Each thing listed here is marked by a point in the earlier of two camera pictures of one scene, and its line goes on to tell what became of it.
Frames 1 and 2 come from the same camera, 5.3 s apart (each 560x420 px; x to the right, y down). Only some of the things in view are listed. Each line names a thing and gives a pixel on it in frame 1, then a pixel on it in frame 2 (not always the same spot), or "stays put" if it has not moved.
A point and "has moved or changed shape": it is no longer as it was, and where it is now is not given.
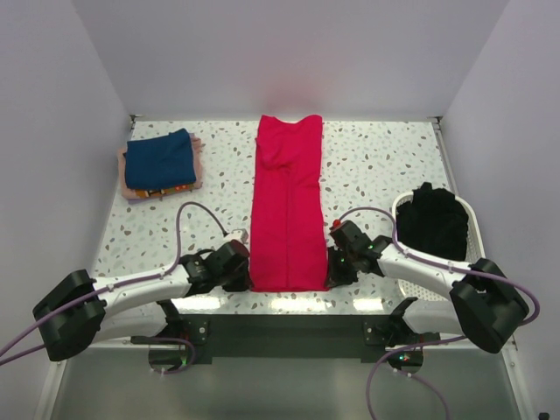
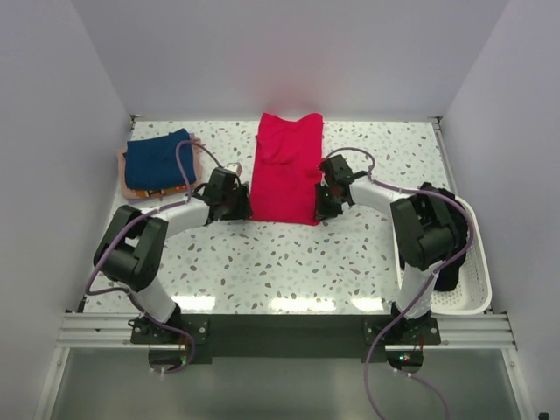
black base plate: x=293 y=336 stays put
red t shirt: x=289 y=253 has moved or changed shape
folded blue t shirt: x=163 y=161 stays put
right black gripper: x=333 y=277 to x=321 y=212
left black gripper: x=243 y=283 to x=243 y=209
